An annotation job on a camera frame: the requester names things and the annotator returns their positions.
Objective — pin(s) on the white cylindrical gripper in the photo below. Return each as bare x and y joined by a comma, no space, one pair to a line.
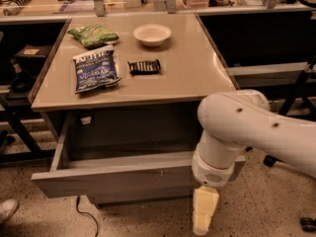
210,173

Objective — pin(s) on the grey top drawer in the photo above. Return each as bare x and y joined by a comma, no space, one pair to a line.
107,151

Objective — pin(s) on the grey drawer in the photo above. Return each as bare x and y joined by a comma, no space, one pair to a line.
124,197
107,151

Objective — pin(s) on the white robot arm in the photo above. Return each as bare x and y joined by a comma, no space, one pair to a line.
232,122

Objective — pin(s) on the grey bottom drawer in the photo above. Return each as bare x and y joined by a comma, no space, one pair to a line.
124,197

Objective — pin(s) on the grey drawer cabinet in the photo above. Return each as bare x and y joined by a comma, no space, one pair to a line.
190,70

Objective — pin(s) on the black office chair base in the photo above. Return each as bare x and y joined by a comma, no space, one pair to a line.
269,160

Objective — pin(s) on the black caster wheel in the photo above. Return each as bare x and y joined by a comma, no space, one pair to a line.
308,224

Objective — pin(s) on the black striped snack bar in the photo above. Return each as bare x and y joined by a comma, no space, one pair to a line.
146,67

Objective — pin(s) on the blue Kettle chips bag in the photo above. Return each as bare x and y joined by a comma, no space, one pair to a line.
95,68

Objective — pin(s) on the white paper bowl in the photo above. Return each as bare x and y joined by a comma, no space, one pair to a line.
152,35

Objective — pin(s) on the green chips bag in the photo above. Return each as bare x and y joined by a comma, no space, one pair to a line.
94,36

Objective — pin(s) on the white shoe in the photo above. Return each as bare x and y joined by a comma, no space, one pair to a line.
7,209

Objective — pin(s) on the black box with label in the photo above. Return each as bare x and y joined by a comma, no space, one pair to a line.
33,53

